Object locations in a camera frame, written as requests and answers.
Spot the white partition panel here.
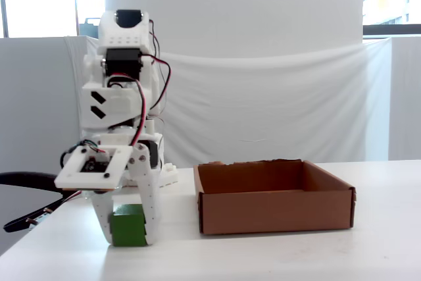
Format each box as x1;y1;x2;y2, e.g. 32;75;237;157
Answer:
0;36;84;176
387;36;421;162

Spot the black bar with screws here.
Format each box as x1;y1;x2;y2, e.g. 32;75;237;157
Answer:
3;195;65;233

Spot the thin red white cable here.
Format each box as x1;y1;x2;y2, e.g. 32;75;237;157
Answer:
42;190;84;216

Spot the green wooden cube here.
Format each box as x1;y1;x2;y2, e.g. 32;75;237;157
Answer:
109;204;147;247

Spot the red black servo cable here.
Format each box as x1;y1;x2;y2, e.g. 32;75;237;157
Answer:
147;19;172;120
108;75;147;146

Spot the black camera cable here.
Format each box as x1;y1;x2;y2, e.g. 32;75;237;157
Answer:
59;140;99;165

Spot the brown cardboard box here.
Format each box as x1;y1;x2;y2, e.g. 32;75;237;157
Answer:
193;158;357;236

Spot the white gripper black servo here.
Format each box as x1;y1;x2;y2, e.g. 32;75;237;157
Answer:
85;132;166;246

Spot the white camera mount circuit board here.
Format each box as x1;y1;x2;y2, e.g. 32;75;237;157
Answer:
54;144;134;193

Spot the white cloth backdrop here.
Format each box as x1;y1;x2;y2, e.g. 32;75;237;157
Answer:
64;36;393;169

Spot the dark grey office equipment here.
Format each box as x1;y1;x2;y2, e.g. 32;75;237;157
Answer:
78;16;101;36

